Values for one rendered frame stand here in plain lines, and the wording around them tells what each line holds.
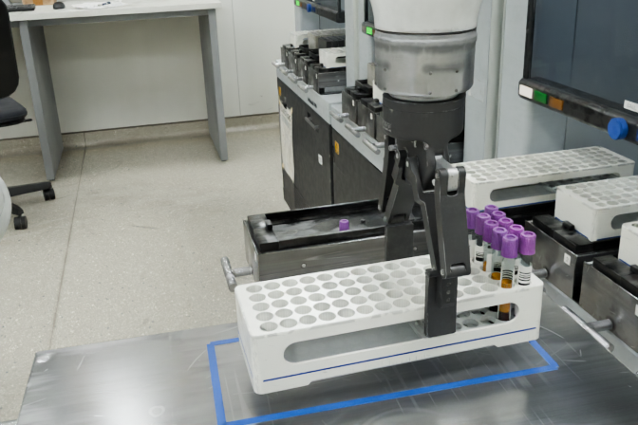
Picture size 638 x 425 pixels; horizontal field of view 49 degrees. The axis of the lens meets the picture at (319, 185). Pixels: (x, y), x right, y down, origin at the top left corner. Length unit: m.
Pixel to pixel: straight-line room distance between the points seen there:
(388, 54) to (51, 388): 0.47
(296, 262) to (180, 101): 3.61
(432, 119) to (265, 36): 4.00
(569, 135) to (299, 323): 0.80
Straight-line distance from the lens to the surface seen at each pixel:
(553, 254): 1.08
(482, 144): 1.43
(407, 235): 0.75
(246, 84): 4.62
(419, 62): 0.60
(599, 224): 1.06
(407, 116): 0.62
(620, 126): 1.01
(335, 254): 1.05
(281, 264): 1.03
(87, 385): 0.77
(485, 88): 1.40
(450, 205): 0.61
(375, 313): 0.66
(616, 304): 0.98
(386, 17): 0.61
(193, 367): 0.76
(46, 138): 3.98
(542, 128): 1.30
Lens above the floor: 1.25
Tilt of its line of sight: 20 degrees down
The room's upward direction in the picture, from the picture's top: 2 degrees counter-clockwise
